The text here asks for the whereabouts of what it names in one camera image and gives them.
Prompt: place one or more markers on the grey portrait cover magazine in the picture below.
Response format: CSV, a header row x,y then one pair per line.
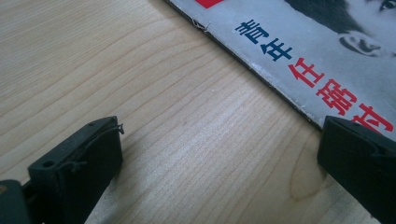
x,y
280,34

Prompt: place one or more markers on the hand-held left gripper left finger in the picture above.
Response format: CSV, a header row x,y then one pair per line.
x,y
77,168

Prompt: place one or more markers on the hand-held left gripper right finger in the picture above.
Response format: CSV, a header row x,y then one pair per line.
x,y
358,161

